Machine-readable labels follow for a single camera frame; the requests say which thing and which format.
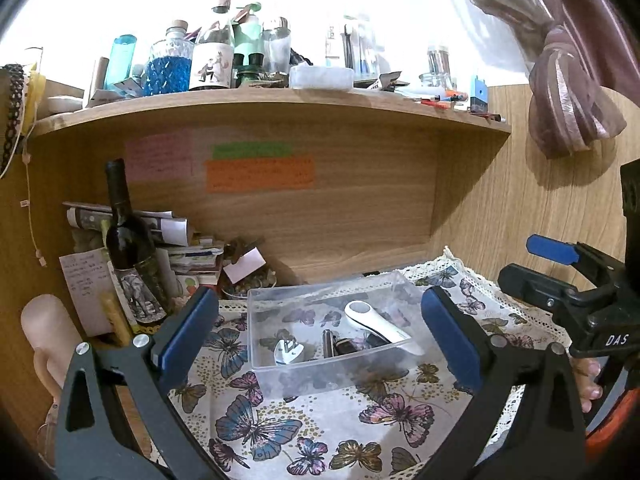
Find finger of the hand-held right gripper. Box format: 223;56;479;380
497;262;596;328
526;234;626;286

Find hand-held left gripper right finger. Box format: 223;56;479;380
421;286;588;480

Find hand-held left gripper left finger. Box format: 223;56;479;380
52;285;231;480

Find white handheld magnifier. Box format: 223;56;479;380
344;300;423;356

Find small black case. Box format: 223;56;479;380
336;337;372;357

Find white plug adapter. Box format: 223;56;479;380
272;338;306;366

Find clear plastic box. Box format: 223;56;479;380
246;269;437;395

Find person's right hand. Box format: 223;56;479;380
569;355;610;415

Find stack of books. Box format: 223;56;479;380
157;230;226;301

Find yellow stick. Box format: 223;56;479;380
100;292;133;348

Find pink card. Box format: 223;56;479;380
222;247;266;283

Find rolled magazine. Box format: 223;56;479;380
62;201;191;246

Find dark wine bottle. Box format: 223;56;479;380
104;158;171;326

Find white handwritten note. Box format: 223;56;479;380
59;252;113;338

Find orange curved object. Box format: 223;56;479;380
582;375;640;461

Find butterfly print cloth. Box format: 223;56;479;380
165;246;576;480

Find beige cylinder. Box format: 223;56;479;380
21;296;83;391

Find pink tied curtain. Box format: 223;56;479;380
435;0;640;158

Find blue box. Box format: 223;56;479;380
469;74;490;113

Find orange sticky note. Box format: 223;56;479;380
206;157;317;193

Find pink sticky note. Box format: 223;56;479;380
125;130;193;181

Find green sticky note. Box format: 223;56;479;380
212;142;293;158

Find glass jar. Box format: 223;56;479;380
419;72;456;90

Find clear tube with pink sticks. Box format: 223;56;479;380
426;45;451;78

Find wooden shelf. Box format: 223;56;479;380
30;82;513;136

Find blue glass bottle with cork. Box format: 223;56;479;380
145;20;195;97

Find brown cardboard tube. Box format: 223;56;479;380
87;57;111;106

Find clear bottle with illustrated label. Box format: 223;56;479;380
189;0;236;92

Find black lace ribbon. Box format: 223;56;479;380
0;64;26;178

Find teal tumbler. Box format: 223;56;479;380
104;35;137;92

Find clear brush case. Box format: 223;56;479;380
325;12;381;81

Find yellow lace ribbon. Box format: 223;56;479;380
22;62;46;136

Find white plastic box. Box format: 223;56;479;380
289;62;355;92

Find clear glass pump bottle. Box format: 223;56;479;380
262;16;292;76

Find green pump bottle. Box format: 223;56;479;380
232;2;263;76

